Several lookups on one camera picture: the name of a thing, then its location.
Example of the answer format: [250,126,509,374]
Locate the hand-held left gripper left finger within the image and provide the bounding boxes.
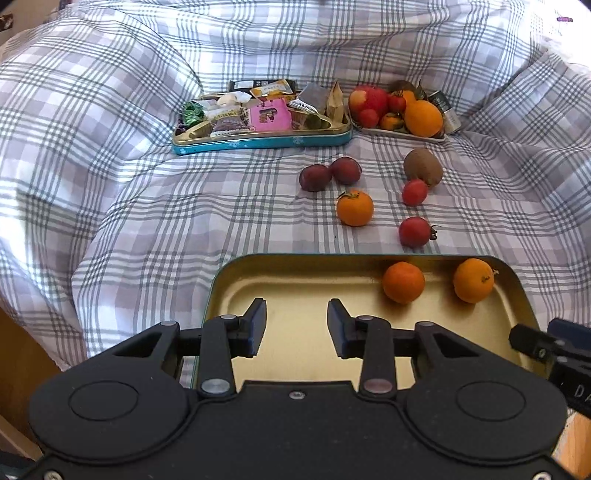
[113,298,269,400]

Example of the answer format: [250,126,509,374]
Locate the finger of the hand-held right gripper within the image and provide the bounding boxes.
[547,318,591,346]
[509,323,570,371]

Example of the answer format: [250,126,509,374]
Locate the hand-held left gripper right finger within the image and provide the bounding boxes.
[327,299,481,398]

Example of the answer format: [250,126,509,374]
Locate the gold tin tray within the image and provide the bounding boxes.
[191,253,546,391]

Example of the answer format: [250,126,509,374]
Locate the small deep orange mandarin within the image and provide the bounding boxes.
[382,261,426,305]

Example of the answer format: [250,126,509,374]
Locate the yellow-orange orange with stem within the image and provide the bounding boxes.
[452,258,499,304]

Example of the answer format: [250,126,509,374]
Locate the red tomato with stem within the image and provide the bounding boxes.
[398,216,440,248]

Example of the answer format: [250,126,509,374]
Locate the mandarin with green stem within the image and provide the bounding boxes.
[336,189,374,227]

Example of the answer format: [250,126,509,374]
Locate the dark red plum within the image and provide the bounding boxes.
[330,156,362,185]
[299,164,332,192]

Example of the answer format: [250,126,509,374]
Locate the red tomato without stem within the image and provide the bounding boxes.
[402,178,430,207]

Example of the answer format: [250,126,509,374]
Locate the grey plaid blanket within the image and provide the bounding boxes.
[0,0,591,384]

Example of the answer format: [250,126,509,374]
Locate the teal snack tin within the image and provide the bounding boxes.
[172,90,354,156]

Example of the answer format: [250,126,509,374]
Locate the brown kiwi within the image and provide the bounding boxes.
[403,148,444,187]

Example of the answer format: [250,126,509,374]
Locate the white fruit plate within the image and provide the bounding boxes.
[348,111,448,143]

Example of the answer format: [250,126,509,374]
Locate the pink snack packet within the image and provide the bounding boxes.
[249,99,291,131]

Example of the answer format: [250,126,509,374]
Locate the pile of candy wrappers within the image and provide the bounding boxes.
[178,91,333,139]

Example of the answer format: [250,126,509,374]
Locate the green candy wrapper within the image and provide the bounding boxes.
[181,102,206,127]

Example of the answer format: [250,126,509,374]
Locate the brown paper packet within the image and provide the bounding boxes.
[325,80,346,121]

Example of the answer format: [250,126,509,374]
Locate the large orange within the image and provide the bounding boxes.
[404,100,444,138]

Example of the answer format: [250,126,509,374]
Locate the red and yellow apple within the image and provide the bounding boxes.
[348,85,389,116]

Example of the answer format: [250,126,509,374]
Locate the silver foil packet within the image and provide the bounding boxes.
[295,83,331,114]

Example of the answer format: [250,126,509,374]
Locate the green and white drink can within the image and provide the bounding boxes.
[427,90,461,134]

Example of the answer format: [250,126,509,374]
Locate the black snack packet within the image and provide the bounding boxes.
[229,79,298,97]

